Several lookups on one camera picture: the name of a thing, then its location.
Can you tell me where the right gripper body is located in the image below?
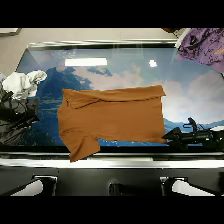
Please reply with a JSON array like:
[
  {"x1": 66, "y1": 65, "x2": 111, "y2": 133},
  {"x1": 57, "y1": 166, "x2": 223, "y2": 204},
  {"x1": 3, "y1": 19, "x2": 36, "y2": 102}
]
[{"x1": 162, "y1": 126, "x2": 194, "y2": 150}]

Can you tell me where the brown T-shirt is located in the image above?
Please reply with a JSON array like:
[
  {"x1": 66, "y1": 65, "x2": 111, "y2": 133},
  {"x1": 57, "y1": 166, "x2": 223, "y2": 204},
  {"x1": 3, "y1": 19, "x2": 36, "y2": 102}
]
[{"x1": 56, "y1": 84, "x2": 168, "y2": 163}]

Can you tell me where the purple garment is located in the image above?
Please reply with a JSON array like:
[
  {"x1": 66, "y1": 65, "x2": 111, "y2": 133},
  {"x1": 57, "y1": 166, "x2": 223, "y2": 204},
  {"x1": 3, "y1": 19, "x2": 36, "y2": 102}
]
[{"x1": 175, "y1": 28, "x2": 224, "y2": 74}]

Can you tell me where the black garment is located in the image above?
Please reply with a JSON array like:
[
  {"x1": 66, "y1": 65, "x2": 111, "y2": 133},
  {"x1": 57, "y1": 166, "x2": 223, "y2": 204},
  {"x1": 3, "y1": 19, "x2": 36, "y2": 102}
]
[{"x1": 0, "y1": 84, "x2": 41, "y2": 147}]

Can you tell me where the white garment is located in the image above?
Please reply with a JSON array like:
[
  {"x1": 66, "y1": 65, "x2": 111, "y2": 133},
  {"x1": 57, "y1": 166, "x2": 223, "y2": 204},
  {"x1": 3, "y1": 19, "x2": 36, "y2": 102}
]
[{"x1": 1, "y1": 69, "x2": 48, "y2": 101}]

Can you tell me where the silver frame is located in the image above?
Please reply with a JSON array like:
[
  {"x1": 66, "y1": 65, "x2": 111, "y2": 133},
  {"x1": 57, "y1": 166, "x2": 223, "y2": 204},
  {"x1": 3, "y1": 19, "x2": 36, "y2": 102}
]
[{"x1": 0, "y1": 151, "x2": 224, "y2": 197}]

